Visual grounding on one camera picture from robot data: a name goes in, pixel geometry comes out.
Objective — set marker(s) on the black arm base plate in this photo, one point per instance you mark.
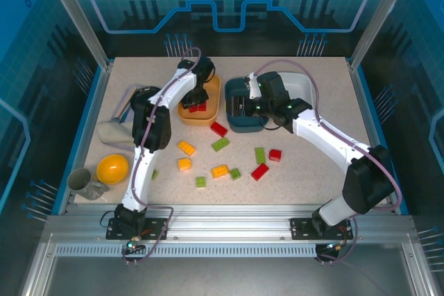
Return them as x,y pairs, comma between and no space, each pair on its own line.
156,228
301,228

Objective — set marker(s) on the yellow plastic container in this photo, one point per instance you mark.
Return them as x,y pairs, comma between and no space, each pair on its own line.
211,102

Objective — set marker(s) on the grey metal panel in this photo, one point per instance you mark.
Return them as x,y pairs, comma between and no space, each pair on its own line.
222,275

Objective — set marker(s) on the red small lego brick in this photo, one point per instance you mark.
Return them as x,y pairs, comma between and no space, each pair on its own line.
274,154

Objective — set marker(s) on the green long lego brick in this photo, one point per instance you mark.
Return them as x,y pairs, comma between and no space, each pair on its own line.
260,155
220,144

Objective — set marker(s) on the small connector with green LED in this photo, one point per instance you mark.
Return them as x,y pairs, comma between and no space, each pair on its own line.
133,244
333,247

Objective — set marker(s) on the blue table side rail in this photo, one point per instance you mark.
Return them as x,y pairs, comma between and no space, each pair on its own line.
82,136
375,122

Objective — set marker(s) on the yellow round bowl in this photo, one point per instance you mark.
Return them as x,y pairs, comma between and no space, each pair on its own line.
112,169

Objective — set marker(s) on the aluminium mounting rail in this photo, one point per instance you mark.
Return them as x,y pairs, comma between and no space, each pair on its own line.
225,223

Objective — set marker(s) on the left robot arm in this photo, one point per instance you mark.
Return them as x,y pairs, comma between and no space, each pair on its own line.
142,171

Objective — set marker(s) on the black round plate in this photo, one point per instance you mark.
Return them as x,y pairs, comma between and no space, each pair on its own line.
144,92

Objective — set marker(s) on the yellow small lego brick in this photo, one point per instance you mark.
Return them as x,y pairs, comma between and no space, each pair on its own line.
184,164

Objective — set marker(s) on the lavender tray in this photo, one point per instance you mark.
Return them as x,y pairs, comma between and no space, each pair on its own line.
133,86

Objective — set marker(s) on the green small lego brick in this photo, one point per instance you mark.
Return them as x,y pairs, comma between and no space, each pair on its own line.
235,174
155,174
200,182

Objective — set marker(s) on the aluminium frame post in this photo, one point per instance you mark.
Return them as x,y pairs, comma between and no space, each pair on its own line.
76,15
381,15

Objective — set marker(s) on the white plastic container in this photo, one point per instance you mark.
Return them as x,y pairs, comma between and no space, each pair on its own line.
301,84

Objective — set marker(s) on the grey cup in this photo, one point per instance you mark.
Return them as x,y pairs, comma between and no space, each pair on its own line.
81,181

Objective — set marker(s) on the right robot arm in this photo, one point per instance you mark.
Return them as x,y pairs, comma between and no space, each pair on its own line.
367,178

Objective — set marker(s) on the yellow long lego brick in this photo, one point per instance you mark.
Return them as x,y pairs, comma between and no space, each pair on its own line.
220,171
186,147

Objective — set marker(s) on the beige cloth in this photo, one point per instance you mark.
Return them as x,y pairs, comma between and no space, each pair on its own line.
112,133

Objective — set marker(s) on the red sloped lego brick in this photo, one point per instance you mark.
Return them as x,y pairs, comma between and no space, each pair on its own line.
202,106

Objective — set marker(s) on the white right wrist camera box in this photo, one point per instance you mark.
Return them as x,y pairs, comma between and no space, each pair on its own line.
254,88

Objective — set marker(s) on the teal plastic container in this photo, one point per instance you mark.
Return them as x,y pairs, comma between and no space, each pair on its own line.
243,124

